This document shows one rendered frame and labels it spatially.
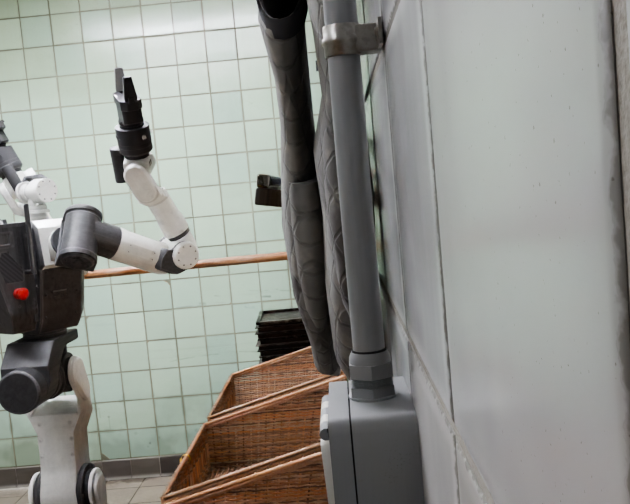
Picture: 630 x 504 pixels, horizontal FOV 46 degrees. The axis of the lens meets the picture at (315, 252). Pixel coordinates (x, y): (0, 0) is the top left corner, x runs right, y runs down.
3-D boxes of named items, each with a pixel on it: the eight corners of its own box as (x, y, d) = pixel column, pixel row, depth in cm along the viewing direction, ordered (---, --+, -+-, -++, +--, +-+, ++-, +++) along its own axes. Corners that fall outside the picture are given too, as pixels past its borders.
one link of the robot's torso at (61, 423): (92, 523, 207) (68, 364, 200) (31, 528, 208) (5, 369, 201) (109, 497, 222) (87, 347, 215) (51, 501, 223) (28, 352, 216)
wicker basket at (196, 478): (363, 458, 227) (355, 370, 225) (371, 547, 171) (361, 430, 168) (206, 470, 229) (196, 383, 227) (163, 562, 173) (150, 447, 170)
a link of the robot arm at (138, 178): (139, 161, 191) (165, 204, 197) (146, 149, 199) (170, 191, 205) (118, 171, 192) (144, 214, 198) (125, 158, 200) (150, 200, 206)
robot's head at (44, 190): (38, 211, 200) (34, 178, 200) (17, 213, 206) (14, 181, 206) (60, 209, 205) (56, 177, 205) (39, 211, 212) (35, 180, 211)
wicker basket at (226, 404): (357, 401, 288) (351, 331, 285) (363, 453, 232) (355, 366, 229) (232, 411, 289) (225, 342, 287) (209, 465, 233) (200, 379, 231)
